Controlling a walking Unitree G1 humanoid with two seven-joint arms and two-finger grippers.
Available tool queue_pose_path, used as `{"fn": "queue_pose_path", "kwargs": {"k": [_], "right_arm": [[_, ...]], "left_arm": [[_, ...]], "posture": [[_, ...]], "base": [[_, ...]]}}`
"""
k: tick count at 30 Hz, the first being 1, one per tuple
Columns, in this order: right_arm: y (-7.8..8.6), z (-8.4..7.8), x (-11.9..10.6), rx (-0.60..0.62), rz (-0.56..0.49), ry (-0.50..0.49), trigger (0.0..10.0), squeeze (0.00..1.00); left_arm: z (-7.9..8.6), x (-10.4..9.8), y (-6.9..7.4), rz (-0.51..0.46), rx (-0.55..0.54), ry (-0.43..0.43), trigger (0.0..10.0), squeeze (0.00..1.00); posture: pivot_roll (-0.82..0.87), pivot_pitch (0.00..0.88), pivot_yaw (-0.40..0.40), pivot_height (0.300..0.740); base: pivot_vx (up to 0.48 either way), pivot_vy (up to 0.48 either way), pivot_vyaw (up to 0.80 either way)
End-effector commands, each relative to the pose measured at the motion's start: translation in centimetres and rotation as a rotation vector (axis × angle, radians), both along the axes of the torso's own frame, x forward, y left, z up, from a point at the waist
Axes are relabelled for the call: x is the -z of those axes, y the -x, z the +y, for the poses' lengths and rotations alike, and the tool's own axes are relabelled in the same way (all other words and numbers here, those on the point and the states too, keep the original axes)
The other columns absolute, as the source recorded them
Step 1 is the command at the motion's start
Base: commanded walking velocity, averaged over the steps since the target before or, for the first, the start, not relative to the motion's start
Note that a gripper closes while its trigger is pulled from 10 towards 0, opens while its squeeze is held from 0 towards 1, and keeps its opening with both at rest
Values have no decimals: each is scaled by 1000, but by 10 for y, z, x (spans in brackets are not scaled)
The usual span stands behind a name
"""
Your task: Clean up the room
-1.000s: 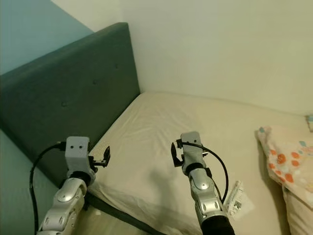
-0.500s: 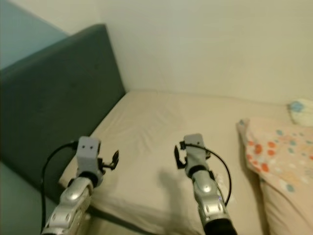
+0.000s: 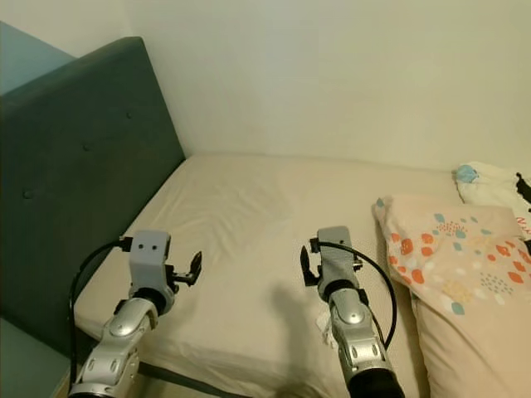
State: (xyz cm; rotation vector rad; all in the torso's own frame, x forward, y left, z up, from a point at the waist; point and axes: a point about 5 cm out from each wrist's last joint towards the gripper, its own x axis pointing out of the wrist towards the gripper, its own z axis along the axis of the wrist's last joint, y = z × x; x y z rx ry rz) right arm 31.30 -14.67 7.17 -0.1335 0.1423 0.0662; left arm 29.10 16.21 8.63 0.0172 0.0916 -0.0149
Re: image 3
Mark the pink pillow with coloured dots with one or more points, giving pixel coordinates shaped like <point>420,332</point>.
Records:
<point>465,282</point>

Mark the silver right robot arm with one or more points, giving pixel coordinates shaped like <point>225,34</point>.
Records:
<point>361,348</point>

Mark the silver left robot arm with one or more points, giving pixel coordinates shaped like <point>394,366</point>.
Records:
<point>120,348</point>

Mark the mattress with beige sheet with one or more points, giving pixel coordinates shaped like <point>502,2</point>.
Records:
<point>249,224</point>

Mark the dark teal padded headboard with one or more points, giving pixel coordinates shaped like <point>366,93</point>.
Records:
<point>75,174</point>

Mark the cream cartoon print quilt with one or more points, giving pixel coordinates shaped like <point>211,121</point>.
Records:
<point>494,184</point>

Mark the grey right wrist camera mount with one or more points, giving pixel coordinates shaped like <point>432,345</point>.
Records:
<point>334,253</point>

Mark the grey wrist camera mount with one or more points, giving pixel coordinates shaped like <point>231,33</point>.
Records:
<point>151,257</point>
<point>334,253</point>

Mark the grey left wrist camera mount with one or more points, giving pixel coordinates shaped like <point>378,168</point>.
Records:
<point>151,257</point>

